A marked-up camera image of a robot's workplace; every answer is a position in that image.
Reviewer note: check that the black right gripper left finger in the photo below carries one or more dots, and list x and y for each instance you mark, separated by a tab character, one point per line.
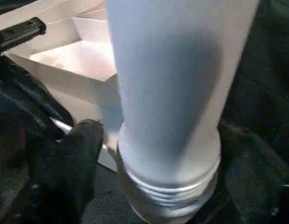
60	186

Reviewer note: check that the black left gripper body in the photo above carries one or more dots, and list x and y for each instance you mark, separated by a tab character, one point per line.
18	35

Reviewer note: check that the black work mat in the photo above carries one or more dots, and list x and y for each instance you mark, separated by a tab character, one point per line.
270	93

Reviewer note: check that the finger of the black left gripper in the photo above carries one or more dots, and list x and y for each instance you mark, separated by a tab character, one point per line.
27	102

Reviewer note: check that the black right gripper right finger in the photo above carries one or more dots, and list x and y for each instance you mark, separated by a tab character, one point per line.
256	186

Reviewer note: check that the white plastic table leg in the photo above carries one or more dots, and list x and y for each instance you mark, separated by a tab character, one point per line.
181	93

